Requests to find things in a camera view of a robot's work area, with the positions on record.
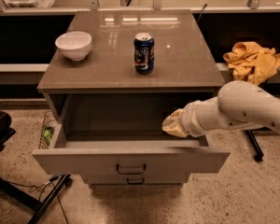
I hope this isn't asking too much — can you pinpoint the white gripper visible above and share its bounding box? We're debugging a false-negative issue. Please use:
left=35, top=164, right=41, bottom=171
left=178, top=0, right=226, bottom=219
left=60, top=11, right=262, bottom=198
left=161, top=101, right=207, bottom=137

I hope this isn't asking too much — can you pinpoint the grey top drawer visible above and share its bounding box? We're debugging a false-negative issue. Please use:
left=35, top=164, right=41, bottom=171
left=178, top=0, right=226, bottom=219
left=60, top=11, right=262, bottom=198
left=34, top=93, right=230, bottom=178

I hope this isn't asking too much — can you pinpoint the grey drawer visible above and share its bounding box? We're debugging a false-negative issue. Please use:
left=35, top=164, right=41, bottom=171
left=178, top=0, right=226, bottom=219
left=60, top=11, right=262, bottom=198
left=34, top=93, right=230, bottom=178
left=82, top=173, right=189, bottom=186

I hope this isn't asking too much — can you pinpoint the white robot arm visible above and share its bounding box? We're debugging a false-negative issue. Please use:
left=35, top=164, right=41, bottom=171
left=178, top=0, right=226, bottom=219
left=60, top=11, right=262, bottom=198
left=162, top=80, right=280, bottom=137

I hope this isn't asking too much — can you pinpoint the grey bottom drawer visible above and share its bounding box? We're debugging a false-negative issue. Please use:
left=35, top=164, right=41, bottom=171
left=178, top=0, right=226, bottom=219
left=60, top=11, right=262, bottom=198
left=82, top=173, right=189, bottom=186

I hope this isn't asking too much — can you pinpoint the blue soda can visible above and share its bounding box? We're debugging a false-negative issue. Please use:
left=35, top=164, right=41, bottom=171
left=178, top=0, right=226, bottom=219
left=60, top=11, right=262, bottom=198
left=133, top=33, right=155, bottom=74

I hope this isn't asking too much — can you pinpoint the black stand leg right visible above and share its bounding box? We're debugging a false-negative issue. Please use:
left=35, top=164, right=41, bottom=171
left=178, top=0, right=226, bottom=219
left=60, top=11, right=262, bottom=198
left=245, top=130, right=264, bottom=162

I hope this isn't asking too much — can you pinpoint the yellow crumpled cloth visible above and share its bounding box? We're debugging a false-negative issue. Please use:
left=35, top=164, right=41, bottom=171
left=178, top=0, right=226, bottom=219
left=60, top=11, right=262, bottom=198
left=223, top=41, right=280, bottom=86

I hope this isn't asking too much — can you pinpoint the green item in basket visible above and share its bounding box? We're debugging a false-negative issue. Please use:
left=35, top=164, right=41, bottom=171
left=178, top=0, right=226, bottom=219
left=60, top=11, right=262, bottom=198
left=43, top=127, right=54, bottom=145

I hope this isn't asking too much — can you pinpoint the white ceramic bowl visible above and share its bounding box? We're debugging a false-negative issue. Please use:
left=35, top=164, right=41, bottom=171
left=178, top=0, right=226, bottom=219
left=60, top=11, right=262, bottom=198
left=55, top=31, right=92, bottom=61

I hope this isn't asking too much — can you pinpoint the black chair seat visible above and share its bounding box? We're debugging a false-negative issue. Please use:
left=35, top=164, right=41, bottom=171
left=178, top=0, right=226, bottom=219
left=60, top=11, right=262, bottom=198
left=0, top=109, right=17, bottom=156

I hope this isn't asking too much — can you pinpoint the wire mesh basket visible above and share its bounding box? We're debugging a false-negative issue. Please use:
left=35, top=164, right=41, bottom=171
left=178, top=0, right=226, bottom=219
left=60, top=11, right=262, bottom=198
left=39, top=111, right=57, bottom=149

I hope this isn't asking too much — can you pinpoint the black floor cable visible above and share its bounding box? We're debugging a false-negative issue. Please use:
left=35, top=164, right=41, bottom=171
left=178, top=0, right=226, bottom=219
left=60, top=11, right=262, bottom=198
left=8, top=175, right=70, bottom=224

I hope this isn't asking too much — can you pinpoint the black stand frame left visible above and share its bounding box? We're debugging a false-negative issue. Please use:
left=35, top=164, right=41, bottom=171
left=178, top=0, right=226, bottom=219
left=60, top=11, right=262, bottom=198
left=0, top=175, right=71, bottom=224

